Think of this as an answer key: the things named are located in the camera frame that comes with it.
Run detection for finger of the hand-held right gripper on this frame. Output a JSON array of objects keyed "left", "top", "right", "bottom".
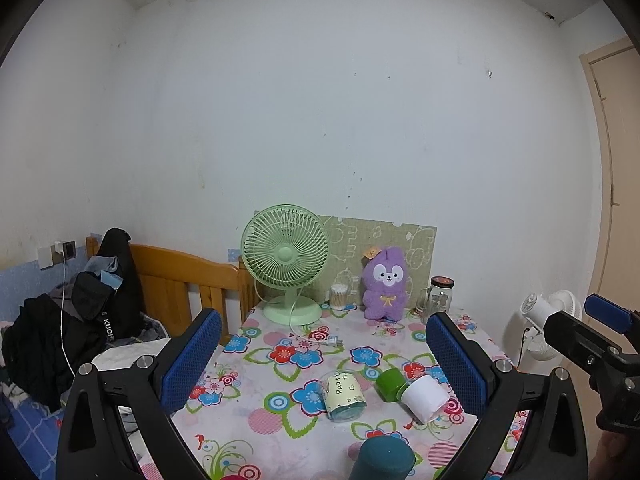
[
  {"left": 584, "top": 293, "right": 640, "bottom": 336},
  {"left": 543, "top": 310, "right": 623, "bottom": 378}
]

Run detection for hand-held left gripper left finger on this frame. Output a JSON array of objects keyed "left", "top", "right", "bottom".
[{"left": 56, "top": 308, "right": 223, "bottom": 480}]

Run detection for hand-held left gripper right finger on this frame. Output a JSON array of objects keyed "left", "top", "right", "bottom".
[{"left": 425, "top": 311, "right": 588, "bottom": 480}]

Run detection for clear cup with paper label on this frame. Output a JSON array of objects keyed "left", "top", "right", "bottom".
[{"left": 318, "top": 370, "right": 367, "bottom": 423}]

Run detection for white cup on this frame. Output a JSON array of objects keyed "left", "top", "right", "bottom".
[{"left": 400, "top": 374, "right": 447, "bottom": 423}]

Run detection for green cup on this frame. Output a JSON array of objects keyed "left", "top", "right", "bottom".
[{"left": 375, "top": 368, "right": 412, "bottom": 403}]

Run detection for dark teal cup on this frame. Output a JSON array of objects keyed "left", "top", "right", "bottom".
[{"left": 348, "top": 435, "right": 417, "bottom": 480}]

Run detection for person's right hand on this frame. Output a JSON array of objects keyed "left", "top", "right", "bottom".
[{"left": 591, "top": 429, "right": 640, "bottom": 480}]

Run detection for white standing fan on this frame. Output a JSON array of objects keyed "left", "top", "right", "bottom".
[{"left": 504, "top": 290, "right": 583, "bottom": 375}]

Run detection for glass jar with lid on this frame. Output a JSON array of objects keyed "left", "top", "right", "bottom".
[{"left": 417, "top": 276, "right": 455, "bottom": 325}]

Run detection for wooden bed headboard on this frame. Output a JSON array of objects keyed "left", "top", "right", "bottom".
[{"left": 85, "top": 236, "right": 261, "bottom": 343}]

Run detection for floral tablecloth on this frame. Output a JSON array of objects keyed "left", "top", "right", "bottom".
[{"left": 135, "top": 302, "right": 531, "bottom": 480}]

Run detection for purple plush toy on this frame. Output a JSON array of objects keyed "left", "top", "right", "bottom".
[{"left": 361, "top": 246, "right": 415, "bottom": 322}]

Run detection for black jacket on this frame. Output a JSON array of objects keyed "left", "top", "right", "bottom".
[{"left": 95, "top": 228, "right": 146, "bottom": 343}]

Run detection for green desk fan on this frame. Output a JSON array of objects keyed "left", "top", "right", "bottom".
[{"left": 240, "top": 204, "right": 331, "bottom": 326}]

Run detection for beige door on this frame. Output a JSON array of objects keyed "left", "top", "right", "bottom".
[{"left": 579, "top": 35, "right": 640, "bottom": 311}]

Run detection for pile of clothes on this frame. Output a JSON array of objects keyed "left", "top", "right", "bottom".
[{"left": 0, "top": 255, "right": 171, "bottom": 411}]

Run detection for blue patterned bed sheet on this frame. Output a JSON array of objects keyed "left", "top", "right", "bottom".
[{"left": 0, "top": 392, "right": 68, "bottom": 480}]

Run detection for white fan cable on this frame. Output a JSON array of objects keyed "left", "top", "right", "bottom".
[{"left": 290, "top": 296, "right": 344, "bottom": 347}]

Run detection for white charging cable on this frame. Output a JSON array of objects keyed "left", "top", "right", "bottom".
[{"left": 59, "top": 254, "right": 77, "bottom": 376}]

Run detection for green patterned wall board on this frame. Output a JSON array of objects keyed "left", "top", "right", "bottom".
[{"left": 254, "top": 211, "right": 437, "bottom": 306}]

